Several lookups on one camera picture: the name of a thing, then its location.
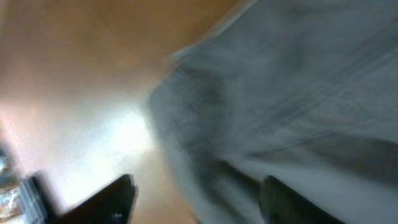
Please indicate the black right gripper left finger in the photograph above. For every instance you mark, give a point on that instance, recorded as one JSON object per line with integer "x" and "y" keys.
{"x": 113, "y": 204}

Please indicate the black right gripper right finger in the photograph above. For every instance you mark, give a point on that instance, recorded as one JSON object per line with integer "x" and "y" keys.
{"x": 280, "y": 204}

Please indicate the grey shorts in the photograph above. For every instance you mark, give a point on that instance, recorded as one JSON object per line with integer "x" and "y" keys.
{"x": 304, "y": 91}

